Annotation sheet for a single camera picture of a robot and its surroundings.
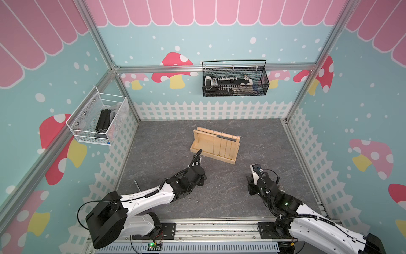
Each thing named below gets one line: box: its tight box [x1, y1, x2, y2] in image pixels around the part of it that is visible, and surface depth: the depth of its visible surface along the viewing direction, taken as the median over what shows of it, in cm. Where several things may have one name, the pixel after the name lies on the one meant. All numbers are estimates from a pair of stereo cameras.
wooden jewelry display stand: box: [189, 126, 242, 165], surface depth 99 cm
